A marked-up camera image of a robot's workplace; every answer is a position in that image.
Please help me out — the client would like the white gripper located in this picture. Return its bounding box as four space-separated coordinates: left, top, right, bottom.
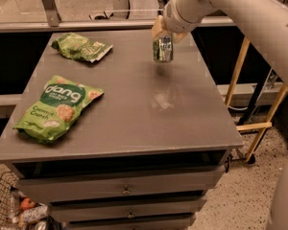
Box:
151 0 215 44

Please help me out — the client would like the green soda can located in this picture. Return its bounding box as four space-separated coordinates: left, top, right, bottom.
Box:
153 35 173 62

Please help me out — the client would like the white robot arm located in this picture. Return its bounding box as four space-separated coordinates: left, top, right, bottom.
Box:
152 0 288 87

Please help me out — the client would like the crumpled green snack bag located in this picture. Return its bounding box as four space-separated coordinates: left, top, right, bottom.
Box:
51 33 112 63

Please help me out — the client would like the grey drawer cabinet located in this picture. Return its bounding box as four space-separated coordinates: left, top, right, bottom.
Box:
0 30 243 230

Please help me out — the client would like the green Dang chips bag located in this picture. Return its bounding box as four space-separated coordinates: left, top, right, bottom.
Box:
13 75 104 144

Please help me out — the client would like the orange fruit in basket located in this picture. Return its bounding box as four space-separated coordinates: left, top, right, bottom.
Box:
20 197 36 211

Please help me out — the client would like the plastic bottle in basket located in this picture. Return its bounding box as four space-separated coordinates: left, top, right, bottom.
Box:
19 205 49 224

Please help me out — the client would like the metal railing frame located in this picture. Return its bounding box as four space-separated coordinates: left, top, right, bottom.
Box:
0 0 288 35

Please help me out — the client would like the black wire basket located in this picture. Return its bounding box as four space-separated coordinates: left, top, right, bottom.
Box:
0 172 55 230

